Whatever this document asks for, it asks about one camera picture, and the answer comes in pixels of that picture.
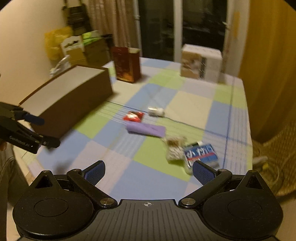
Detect blue toothpick box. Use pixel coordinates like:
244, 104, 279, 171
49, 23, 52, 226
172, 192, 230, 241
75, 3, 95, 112
183, 142, 219, 175

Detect cotton swab bag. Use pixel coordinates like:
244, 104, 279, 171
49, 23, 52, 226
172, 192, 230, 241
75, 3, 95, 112
166, 146, 184, 163

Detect red snack packet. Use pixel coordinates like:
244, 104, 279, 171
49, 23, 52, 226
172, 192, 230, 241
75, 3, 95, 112
122, 111, 144, 123

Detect white pill bottle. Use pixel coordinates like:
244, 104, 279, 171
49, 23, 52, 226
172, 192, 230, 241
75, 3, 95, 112
148, 107, 165, 117

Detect brown open storage box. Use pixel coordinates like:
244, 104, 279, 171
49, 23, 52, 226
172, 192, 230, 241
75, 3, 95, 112
20, 65, 113, 138

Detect silver plastic bag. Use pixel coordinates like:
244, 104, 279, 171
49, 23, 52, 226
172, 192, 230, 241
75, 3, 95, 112
50, 55, 71, 78

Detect checkered tablecloth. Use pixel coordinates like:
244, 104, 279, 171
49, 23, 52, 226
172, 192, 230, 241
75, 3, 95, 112
21, 58, 252, 200

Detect yellow plastic bag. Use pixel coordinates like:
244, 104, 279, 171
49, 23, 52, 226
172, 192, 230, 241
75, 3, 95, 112
44, 26, 73, 61

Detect cardboard boxes pile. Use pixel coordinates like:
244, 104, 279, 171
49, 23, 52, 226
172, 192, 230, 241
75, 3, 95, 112
60, 31, 113, 67

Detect dark red gift box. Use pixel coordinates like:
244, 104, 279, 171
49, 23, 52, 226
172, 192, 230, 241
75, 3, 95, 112
111, 47, 142, 83

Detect folded stepladder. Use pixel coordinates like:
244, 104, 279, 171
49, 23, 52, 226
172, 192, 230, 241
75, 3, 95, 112
62, 0, 93, 36

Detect white brown carton box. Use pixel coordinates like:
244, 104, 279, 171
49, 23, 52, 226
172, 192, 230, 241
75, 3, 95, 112
180, 44, 223, 83

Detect orange curtain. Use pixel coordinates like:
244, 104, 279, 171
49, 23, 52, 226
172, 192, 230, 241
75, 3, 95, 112
239, 1, 295, 142

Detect beige curtain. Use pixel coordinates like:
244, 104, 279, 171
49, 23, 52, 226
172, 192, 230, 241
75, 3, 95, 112
88, 0, 140, 49

